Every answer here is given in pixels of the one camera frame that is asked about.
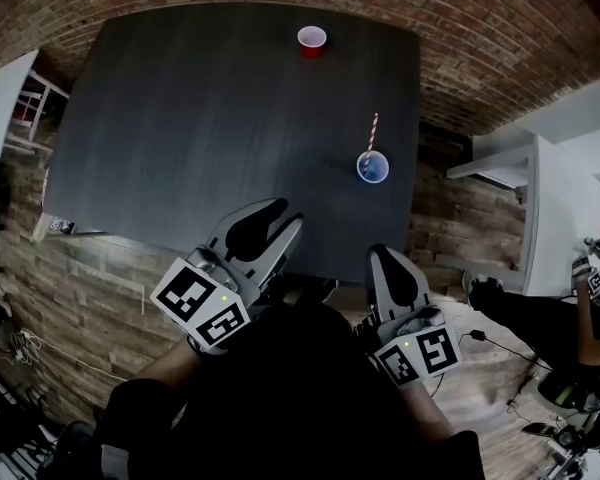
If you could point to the black power adapter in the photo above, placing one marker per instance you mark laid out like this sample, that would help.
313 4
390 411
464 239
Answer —
477 335

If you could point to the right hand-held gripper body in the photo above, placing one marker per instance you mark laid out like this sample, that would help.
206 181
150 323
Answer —
420 353

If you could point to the white side table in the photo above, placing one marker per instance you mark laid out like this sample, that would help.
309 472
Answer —
5 103

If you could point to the person's dark shoe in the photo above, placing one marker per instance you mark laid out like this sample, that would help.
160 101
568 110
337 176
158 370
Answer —
312 290

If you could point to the white patterned tote bag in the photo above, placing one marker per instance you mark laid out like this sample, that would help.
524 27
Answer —
55 225

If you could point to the red plastic cup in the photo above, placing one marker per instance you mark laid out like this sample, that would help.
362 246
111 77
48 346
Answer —
311 50

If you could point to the person's black shirt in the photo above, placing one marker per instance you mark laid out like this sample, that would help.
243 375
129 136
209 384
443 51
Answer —
290 393

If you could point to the blue plastic cup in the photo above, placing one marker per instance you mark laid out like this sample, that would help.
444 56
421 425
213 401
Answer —
378 169

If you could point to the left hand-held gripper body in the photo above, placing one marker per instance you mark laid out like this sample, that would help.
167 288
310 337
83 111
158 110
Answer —
195 298

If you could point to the small red object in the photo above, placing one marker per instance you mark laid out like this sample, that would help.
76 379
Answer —
20 113

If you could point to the person's left forearm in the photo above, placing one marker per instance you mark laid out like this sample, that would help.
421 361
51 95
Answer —
170 363

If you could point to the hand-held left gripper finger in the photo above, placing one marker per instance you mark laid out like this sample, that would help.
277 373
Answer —
250 230
285 248

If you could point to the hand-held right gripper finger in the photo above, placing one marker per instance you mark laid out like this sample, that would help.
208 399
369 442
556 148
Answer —
402 283
373 288

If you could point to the red white striped straw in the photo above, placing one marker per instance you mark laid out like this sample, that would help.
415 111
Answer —
372 133

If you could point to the large white table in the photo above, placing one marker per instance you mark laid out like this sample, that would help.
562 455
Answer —
570 218

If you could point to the person's right forearm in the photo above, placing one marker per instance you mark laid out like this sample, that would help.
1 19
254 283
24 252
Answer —
427 408

